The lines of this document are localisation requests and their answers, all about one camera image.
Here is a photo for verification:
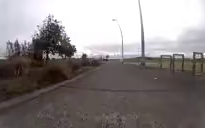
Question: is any curved pale street lamp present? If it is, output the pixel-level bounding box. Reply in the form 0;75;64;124
111;18;126;65

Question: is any grey asphalt road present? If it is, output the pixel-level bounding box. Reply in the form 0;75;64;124
0;59;205;128

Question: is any dry brown brush strip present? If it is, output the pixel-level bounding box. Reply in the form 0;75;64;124
0;55;103;104

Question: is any large dark leafy tree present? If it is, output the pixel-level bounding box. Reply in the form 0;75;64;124
31;13;78;63

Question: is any pale concrete kerb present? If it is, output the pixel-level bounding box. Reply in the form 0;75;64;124
0;65;104;115

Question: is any cluster of thin trees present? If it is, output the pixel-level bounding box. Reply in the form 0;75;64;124
4;38;33;60

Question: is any tall grey lamp post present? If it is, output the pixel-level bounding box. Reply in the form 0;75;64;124
137;0;147;67

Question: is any metal frame barrier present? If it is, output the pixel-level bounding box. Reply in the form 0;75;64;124
158;54;174;71
191;51;205;77
171;52;186;74

